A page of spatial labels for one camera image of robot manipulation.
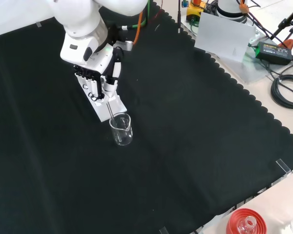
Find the orange clamp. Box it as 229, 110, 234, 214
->
278, 39, 293, 49

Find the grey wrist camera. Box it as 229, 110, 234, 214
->
114, 40, 134, 52

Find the white test tube rack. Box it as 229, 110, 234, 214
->
75, 73, 126, 122

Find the red funnel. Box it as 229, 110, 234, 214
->
226, 208, 269, 234

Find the clear glass flask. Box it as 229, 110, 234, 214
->
237, 215, 257, 234

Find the black tripod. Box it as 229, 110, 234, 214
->
270, 3, 293, 47

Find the clear glass beaker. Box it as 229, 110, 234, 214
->
109, 112, 133, 146

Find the yellow stop button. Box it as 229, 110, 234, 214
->
187, 0, 207, 23

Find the green cable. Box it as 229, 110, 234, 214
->
121, 0, 153, 31

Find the coiled black cable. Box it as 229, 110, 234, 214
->
270, 75, 293, 110

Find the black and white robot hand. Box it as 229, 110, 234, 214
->
73, 45, 125, 102

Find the black bench cloth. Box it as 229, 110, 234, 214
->
0, 2, 293, 234

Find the clear glass rod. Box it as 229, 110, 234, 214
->
106, 101, 122, 142

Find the thin black cable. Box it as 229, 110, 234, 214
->
177, 0, 182, 34

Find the black power adapter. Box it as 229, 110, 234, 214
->
255, 41, 293, 66

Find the pale board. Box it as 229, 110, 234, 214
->
194, 12, 257, 63

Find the orange cable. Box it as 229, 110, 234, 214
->
133, 11, 144, 46

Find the grey metal base plate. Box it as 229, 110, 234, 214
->
180, 13, 268, 85

